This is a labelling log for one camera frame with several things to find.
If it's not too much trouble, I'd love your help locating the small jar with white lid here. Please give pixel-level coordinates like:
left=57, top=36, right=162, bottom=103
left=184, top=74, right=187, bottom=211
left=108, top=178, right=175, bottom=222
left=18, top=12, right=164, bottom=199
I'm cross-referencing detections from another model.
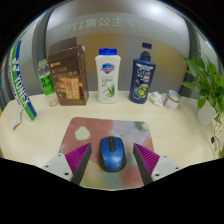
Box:
left=162, top=89, right=182, bottom=112

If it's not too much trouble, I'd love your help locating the small white card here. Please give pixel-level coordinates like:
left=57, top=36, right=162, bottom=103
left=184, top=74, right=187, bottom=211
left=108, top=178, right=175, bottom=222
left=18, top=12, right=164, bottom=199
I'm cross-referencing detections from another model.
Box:
left=11, top=109, right=24, bottom=130

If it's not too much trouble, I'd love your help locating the white bottle with blue cap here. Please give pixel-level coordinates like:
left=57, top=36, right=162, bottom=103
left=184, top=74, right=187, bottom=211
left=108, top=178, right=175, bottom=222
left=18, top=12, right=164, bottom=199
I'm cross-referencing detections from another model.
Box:
left=94, top=47, right=122, bottom=104

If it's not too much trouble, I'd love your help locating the floral pastel mouse pad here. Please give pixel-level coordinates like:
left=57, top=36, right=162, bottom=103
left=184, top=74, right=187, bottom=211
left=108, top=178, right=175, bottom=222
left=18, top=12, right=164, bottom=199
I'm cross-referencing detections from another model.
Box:
left=58, top=116, right=155, bottom=191

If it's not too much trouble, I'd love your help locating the clear bottle with green label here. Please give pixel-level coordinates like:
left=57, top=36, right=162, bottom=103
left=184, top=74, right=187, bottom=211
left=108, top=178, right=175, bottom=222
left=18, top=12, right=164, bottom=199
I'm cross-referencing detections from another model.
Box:
left=36, top=58, right=60, bottom=108

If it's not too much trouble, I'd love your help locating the green plant in white pot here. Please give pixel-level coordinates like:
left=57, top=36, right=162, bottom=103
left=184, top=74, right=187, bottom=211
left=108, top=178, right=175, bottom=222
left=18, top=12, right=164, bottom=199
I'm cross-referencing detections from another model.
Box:
left=177, top=54, right=224, bottom=158

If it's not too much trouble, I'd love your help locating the dark blue pump bottle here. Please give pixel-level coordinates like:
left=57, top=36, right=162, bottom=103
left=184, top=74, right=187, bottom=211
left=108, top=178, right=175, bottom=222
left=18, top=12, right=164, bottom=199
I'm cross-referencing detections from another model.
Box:
left=128, top=42, right=157, bottom=105

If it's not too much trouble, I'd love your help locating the crumpled white tissue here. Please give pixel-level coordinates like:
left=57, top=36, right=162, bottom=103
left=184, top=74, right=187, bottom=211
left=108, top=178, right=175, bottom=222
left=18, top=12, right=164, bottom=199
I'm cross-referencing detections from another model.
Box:
left=148, top=91, right=167, bottom=108

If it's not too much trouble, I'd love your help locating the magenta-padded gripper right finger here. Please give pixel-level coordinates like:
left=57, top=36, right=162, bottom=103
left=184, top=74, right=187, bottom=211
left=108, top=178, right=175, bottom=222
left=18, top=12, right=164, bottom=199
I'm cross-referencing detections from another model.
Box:
left=132, top=143, right=183, bottom=185

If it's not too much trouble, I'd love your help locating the brown cardboard carton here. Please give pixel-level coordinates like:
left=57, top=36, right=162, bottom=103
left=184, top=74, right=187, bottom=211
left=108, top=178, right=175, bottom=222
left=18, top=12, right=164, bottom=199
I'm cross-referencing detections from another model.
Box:
left=47, top=36, right=90, bottom=107

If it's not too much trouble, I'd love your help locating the blue and black computer mouse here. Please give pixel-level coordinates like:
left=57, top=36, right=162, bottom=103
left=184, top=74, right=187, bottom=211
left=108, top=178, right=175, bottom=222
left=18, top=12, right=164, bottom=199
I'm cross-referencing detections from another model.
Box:
left=98, top=135, right=128, bottom=173

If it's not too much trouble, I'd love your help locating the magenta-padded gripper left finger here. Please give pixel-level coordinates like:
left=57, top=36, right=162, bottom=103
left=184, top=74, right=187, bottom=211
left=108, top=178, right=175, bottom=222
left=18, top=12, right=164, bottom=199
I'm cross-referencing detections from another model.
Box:
left=41, top=142, right=93, bottom=186

